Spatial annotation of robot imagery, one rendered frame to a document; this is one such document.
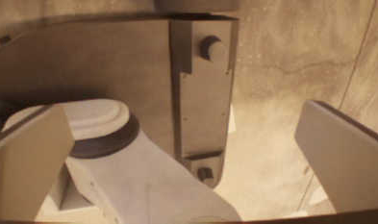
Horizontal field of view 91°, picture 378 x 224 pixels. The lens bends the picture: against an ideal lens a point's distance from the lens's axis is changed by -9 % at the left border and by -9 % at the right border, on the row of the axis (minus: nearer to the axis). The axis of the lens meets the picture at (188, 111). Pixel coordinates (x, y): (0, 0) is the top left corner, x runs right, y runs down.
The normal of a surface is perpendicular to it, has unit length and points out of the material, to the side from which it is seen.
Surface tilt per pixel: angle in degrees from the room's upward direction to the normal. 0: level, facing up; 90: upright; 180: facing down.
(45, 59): 0
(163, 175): 90
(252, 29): 0
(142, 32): 0
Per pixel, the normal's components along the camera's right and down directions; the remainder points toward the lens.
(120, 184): 0.00, -0.87
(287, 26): 0.23, 0.48
